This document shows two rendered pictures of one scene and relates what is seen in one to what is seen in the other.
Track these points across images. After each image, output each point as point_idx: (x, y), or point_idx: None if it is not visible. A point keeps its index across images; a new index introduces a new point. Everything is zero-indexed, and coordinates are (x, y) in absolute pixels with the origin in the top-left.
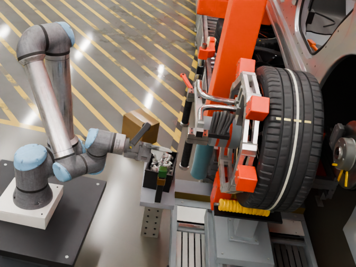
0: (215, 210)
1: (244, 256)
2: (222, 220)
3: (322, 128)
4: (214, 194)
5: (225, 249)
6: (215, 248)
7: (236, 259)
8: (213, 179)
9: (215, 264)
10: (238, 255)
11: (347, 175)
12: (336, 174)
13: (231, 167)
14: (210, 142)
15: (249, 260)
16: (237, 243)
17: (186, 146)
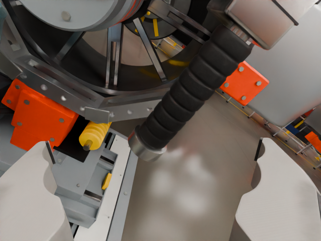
0: (77, 154)
1: (89, 163)
2: (15, 154)
3: None
4: (51, 135)
5: (72, 177)
6: (63, 190)
7: (91, 174)
8: (1, 110)
9: (70, 202)
10: (86, 169)
11: (156, 23)
12: (128, 24)
13: (52, 68)
14: (114, 20)
15: (96, 161)
16: (68, 159)
17: (236, 68)
